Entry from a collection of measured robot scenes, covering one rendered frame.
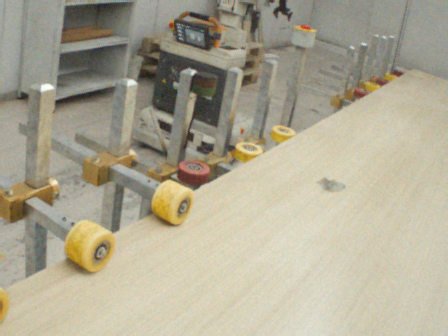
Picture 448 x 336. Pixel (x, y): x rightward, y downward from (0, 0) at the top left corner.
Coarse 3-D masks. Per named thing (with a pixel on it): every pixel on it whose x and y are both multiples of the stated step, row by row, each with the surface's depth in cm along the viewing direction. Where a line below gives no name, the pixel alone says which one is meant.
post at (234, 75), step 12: (228, 72) 156; (240, 72) 155; (228, 84) 157; (240, 84) 158; (228, 96) 158; (228, 108) 159; (228, 120) 160; (216, 132) 164; (228, 132) 163; (216, 144) 165; (228, 144) 166
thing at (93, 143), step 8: (80, 136) 158; (88, 136) 158; (80, 144) 159; (88, 144) 157; (96, 144) 155; (104, 144) 154; (144, 160) 148; (136, 168) 148; (144, 168) 146; (176, 176) 142; (184, 184) 139
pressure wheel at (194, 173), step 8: (184, 168) 136; (192, 168) 137; (200, 168) 138; (208, 168) 138; (184, 176) 135; (192, 176) 134; (200, 176) 135; (208, 176) 138; (192, 184) 135; (200, 184) 136
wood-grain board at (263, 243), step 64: (320, 128) 185; (384, 128) 200; (256, 192) 131; (320, 192) 136; (384, 192) 142; (128, 256) 98; (192, 256) 102; (256, 256) 104; (320, 256) 107; (384, 256) 110; (64, 320) 79; (128, 320) 82; (192, 320) 84; (256, 320) 86; (320, 320) 87; (384, 320) 89
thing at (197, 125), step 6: (198, 120) 196; (192, 126) 195; (198, 126) 193; (204, 126) 192; (210, 126) 192; (204, 132) 192; (210, 132) 191; (234, 138) 186; (240, 138) 186; (234, 144) 186; (258, 144) 183; (264, 150) 180
